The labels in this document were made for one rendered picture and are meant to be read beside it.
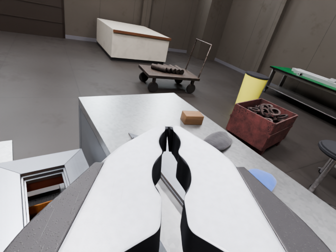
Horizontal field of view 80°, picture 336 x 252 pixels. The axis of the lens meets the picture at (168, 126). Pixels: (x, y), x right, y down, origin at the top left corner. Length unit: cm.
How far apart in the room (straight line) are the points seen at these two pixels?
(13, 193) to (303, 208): 99
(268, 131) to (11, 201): 273
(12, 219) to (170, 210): 50
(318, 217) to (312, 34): 678
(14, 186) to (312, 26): 736
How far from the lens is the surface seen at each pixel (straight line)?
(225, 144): 90
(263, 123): 299
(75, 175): 93
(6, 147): 133
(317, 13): 752
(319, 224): 83
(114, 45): 606
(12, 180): 97
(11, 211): 87
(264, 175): 83
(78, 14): 818
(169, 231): 57
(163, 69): 440
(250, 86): 453
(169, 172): 66
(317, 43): 729
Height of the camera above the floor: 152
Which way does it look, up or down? 29 degrees down
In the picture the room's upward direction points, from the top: 13 degrees clockwise
